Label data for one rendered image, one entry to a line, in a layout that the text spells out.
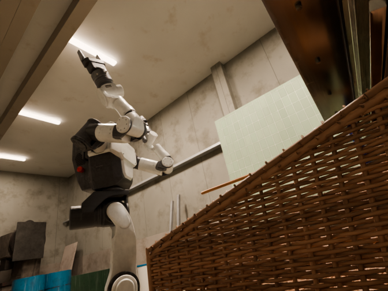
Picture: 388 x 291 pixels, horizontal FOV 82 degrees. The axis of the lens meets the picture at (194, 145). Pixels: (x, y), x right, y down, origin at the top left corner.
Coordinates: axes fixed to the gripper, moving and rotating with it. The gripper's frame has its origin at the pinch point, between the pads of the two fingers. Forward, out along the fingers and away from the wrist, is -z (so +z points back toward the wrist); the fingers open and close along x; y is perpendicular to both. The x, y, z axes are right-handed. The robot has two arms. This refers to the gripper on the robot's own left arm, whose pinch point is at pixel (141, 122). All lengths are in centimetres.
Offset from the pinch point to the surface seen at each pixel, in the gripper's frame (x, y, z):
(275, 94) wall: -9, -213, -60
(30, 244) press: -719, 229, -351
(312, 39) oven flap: 94, -40, 82
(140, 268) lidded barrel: -458, -46, -59
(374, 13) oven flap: 106, 12, 128
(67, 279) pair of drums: -505, 106, -110
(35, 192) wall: -764, 236, -615
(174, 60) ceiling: -81, -182, -362
